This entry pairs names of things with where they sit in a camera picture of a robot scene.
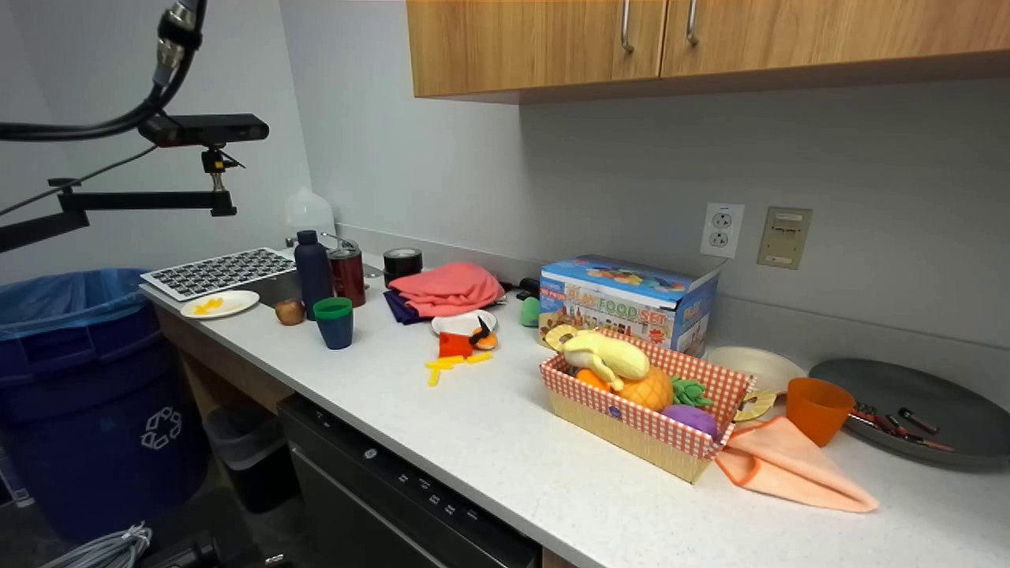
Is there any wooden cupboard door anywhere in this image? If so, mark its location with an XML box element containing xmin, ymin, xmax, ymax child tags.
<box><xmin>660</xmin><ymin>0</ymin><xmax>1010</xmax><ymax>80</ymax></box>
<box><xmin>405</xmin><ymin>0</ymin><xmax>668</xmax><ymax>101</ymax></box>

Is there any white round plate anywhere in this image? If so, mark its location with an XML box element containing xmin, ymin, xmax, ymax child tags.
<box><xmin>430</xmin><ymin>307</ymin><xmax>502</xmax><ymax>342</ymax></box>

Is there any pink cloth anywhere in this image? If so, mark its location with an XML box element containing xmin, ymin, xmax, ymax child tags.
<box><xmin>390</xmin><ymin>262</ymin><xmax>507</xmax><ymax>321</ymax></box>

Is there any red toy container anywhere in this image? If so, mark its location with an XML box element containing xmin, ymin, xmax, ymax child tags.
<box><xmin>436</xmin><ymin>327</ymin><xmax>483</xmax><ymax>364</ymax></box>

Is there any black can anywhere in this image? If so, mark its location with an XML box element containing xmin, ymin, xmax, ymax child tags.
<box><xmin>383</xmin><ymin>246</ymin><xmax>427</xmax><ymax>287</ymax></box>

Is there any navy cloth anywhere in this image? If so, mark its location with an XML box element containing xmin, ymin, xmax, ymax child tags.
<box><xmin>383</xmin><ymin>289</ymin><xmax>427</xmax><ymax>327</ymax></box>

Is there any blue toy box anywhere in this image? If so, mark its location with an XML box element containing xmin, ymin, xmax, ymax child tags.
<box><xmin>536</xmin><ymin>252</ymin><xmax>723</xmax><ymax>361</ymax></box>

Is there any yellow toy banana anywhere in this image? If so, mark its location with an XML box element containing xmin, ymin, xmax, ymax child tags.
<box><xmin>544</xmin><ymin>325</ymin><xmax>653</xmax><ymax>393</ymax></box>

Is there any small orange toy fruit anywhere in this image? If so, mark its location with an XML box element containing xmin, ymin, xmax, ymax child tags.
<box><xmin>574</xmin><ymin>365</ymin><xmax>615</xmax><ymax>393</ymax></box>

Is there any dark red tumbler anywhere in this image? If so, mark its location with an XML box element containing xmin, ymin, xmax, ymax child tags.
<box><xmin>330</xmin><ymin>239</ymin><xmax>371</xmax><ymax>309</ymax></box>

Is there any blue cup green rim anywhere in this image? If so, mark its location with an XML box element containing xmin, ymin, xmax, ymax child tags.
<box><xmin>310</xmin><ymin>294</ymin><xmax>361</xmax><ymax>353</ymax></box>

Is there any red checkered cardboard basket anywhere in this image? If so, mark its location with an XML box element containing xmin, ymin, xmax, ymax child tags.
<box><xmin>536</xmin><ymin>325</ymin><xmax>759</xmax><ymax>486</ymax></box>

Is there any dark blue bottle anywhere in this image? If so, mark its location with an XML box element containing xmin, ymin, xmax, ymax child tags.
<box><xmin>290</xmin><ymin>228</ymin><xmax>335</xmax><ymax>313</ymax></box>

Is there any green toy vegetable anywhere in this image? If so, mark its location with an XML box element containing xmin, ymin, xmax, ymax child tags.
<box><xmin>673</xmin><ymin>374</ymin><xmax>715</xmax><ymax>414</ymax></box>

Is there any brown ball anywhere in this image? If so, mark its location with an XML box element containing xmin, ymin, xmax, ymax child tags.
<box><xmin>272</xmin><ymin>298</ymin><xmax>310</xmax><ymax>327</ymax></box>

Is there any purple toy fruit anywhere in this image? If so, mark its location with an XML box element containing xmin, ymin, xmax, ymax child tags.
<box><xmin>663</xmin><ymin>403</ymin><xmax>723</xmax><ymax>443</ymax></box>

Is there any black dishwasher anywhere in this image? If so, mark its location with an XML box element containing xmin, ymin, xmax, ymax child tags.
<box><xmin>274</xmin><ymin>390</ymin><xmax>545</xmax><ymax>568</ymax></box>

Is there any cream bowl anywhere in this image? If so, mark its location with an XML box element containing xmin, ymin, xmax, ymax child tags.
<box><xmin>700</xmin><ymin>344</ymin><xmax>812</xmax><ymax>426</ymax></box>

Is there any white oval plate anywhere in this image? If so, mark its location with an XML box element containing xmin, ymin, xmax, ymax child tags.
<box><xmin>176</xmin><ymin>287</ymin><xmax>266</xmax><ymax>325</ymax></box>

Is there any yellow toy slice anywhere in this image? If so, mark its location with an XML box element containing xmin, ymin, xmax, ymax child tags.
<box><xmin>737</xmin><ymin>387</ymin><xmax>782</xmax><ymax>426</ymax></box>

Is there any white grid tray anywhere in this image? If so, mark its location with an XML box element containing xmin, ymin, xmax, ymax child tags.
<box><xmin>139</xmin><ymin>243</ymin><xmax>299</xmax><ymax>307</ymax></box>

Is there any black small waste bin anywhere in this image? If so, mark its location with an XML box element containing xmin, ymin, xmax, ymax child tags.
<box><xmin>201</xmin><ymin>396</ymin><xmax>302</xmax><ymax>517</ymax></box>

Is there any salmon napkin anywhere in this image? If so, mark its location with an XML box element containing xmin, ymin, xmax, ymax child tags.
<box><xmin>715</xmin><ymin>414</ymin><xmax>885</xmax><ymax>517</ymax></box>

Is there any orange plastic cup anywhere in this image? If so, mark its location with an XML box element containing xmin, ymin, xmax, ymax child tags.
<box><xmin>782</xmin><ymin>374</ymin><xmax>859</xmax><ymax>452</ymax></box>

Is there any blue recycling bin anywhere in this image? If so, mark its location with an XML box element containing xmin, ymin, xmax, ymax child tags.
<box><xmin>0</xmin><ymin>265</ymin><xmax>211</xmax><ymax>547</ymax></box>

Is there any black utensil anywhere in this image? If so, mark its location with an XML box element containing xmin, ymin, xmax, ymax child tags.
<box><xmin>892</xmin><ymin>403</ymin><xmax>956</xmax><ymax>452</ymax></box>

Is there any grey round plate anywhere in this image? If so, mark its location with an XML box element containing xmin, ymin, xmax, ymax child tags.
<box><xmin>809</xmin><ymin>357</ymin><xmax>1010</xmax><ymax>475</ymax></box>

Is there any grey cloth bag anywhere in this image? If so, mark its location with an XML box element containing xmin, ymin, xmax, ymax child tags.
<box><xmin>41</xmin><ymin>519</ymin><xmax>157</xmax><ymax>568</ymax></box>

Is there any white wall outlet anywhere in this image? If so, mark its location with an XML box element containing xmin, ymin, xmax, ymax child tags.
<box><xmin>699</xmin><ymin>198</ymin><xmax>747</xmax><ymax>262</ymax></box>

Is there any beige switch plate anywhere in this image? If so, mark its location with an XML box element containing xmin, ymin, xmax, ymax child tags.
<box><xmin>756</xmin><ymin>202</ymin><xmax>817</xmax><ymax>274</ymax></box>

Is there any black stereo camera bar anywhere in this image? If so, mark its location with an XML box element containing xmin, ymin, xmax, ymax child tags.
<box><xmin>136</xmin><ymin>109</ymin><xmax>272</xmax><ymax>149</ymax></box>

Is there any wooden wall cupboard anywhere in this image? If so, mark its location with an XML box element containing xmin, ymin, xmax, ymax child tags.
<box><xmin>405</xmin><ymin>0</ymin><xmax>1010</xmax><ymax>105</ymax></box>

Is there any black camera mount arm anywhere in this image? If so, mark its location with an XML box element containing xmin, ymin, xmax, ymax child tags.
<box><xmin>0</xmin><ymin>143</ymin><xmax>245</xmax><ymax>260</ymax></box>

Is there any red handled utensil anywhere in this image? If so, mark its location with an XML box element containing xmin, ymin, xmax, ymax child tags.
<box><xmin>848</xmin><ymin>403</ymin><xmax>919</xmax><ymax>443</ymax></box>

